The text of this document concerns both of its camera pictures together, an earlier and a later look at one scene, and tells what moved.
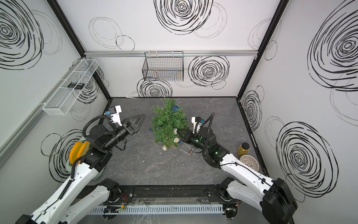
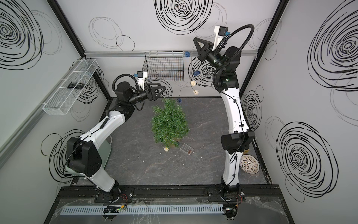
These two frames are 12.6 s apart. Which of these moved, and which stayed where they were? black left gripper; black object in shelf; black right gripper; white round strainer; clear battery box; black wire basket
Moved: black right gripper; black left gripper
Stayed: black wire basket; clear battery box; black object in shelf; white round strainer
